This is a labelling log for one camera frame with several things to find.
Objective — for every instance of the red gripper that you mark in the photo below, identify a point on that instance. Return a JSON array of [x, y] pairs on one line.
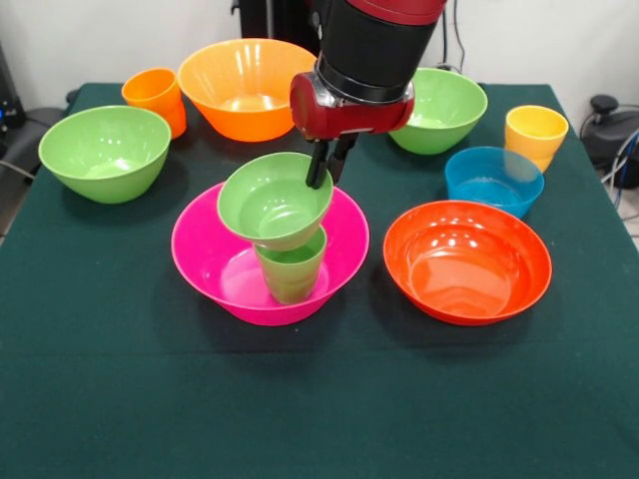
[[349, 120]]

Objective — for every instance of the small green plastic bowl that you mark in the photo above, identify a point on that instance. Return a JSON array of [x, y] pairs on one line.
[[264, 204]]

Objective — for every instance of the green plastic cup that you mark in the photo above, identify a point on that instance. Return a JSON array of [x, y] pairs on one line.
[[289, 279]]

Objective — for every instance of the pink plastic bowl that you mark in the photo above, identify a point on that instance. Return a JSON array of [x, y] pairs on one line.
[[199, 259]]

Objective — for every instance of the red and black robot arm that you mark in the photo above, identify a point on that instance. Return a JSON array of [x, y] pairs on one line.
[[374, 45]]

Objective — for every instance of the black computer tower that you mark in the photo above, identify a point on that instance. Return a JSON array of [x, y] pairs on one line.
[[10, 100]]

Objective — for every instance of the large orange plastic bowl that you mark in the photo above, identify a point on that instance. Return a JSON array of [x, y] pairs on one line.
[[239, 85]]

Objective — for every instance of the large green plastic bowl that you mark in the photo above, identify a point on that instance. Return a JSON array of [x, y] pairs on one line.
[[100, 149], [449, 115]]

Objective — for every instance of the blue plastic bowl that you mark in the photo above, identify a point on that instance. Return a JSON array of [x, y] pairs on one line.
[[494, 192]]

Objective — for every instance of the red plastic bowl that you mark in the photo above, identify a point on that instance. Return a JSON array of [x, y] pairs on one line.
[[464, 269]]

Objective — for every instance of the orange plastic cup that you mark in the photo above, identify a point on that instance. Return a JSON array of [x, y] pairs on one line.
[[150, 90]]

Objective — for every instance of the yellow plastic cup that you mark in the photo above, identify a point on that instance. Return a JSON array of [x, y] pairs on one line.
[[534, 130]]

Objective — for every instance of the dark green table cloth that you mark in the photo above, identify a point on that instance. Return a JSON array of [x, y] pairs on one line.
[[319, 399]]

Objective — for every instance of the dark grey floor case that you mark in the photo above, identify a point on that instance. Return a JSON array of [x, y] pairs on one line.
[[30, 140]]

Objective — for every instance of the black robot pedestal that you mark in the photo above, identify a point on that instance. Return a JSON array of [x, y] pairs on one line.
[[279, 20]]

